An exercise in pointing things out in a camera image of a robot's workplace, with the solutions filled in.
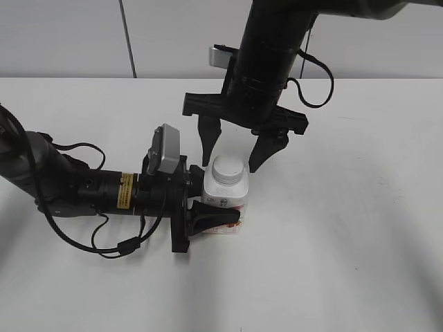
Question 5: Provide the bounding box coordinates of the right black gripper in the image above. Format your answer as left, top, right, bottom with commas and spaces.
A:
183, 93, 309, 173

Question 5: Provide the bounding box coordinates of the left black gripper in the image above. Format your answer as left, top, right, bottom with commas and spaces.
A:
134, 155, 240, 253

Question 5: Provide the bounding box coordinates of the white strawberry yogurt bottle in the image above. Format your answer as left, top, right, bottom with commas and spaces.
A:
201, 163, 248, 234

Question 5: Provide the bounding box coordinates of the white ribbed bottle cap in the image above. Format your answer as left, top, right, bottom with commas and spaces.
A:
212, 155, 245, 186

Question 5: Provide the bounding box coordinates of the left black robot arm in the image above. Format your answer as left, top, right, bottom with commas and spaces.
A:
1, 109, 240, 259

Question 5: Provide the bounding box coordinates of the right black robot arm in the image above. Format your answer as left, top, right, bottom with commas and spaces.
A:
183, 1, 407, 173

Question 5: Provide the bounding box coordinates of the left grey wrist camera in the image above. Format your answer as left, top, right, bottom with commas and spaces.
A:
146, 123, 180, 175

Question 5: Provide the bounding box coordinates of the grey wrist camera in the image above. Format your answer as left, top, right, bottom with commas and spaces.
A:
208, 44, 238, 69
146, 123, 180, 175

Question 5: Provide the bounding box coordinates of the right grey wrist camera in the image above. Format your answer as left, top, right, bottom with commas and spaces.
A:
208, 44, 238, 69

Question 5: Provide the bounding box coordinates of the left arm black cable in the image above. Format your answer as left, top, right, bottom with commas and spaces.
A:
27, 141, 167, 259

